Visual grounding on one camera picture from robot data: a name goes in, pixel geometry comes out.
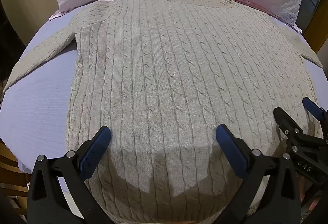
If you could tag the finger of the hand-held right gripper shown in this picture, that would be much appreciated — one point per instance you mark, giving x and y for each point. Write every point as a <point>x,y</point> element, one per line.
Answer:
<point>285,119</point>
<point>313,109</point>

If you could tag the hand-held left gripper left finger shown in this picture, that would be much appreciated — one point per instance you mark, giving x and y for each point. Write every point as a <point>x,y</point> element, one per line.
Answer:
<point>94,152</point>

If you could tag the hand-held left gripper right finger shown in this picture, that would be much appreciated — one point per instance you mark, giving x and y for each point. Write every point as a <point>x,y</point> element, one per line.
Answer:
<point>231,152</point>

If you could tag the lavender bed sheet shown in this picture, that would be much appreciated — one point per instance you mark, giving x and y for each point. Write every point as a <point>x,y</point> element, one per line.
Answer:
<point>38,101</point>

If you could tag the wooden chair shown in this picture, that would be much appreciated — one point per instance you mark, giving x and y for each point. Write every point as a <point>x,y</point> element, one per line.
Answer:
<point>14,170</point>

